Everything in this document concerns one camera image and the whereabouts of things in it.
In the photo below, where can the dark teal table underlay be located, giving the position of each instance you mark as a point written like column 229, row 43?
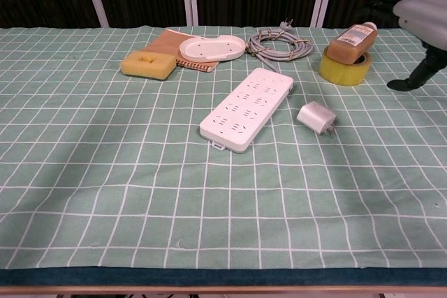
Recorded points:
column 223, row 276

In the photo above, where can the white oval plastic tray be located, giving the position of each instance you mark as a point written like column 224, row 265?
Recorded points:
column 209, row 48

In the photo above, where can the white power strip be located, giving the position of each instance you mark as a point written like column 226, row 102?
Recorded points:
column 244, row 113

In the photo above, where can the green checked tablecloth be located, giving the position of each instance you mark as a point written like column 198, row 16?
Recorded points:
column 104, row 172

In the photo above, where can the yellow adhesive tape roll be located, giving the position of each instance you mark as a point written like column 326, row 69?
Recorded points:
column 338, row 73

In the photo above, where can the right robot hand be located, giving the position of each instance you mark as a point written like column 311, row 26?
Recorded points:
column 429, row 19

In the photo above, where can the white plug adapter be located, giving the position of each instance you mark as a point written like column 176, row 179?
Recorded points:
column 314, row 114

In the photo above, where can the yellow sponge block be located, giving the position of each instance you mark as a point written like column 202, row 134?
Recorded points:
column 164, row 67

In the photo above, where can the amber liquid plastic bottle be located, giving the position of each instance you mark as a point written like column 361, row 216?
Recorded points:
column 352, row 45

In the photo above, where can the brown spiral notebook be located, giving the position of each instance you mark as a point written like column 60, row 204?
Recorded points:
column 164, row 41

